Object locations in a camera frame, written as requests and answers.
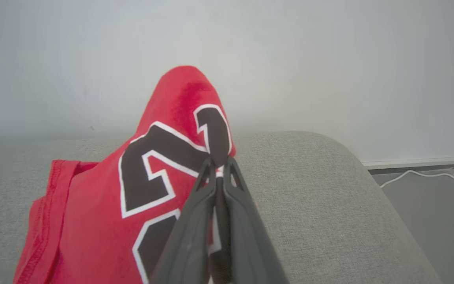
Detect white floor cable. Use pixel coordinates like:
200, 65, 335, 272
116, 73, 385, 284
380, 170, 454, 194

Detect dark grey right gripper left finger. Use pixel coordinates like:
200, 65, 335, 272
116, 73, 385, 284
149, 157, 217, 284

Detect grey fabric sofa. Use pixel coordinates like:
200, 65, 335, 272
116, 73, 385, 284
0, 131, 444, 284

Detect white baseboard strip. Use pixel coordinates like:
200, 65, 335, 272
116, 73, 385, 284
363, 157, 454, 170

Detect red jersey with big 23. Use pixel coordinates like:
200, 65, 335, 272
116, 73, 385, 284
13, 65, 237, 284

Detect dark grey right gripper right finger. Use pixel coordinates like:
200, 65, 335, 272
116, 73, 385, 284
222, 156, 290, 284

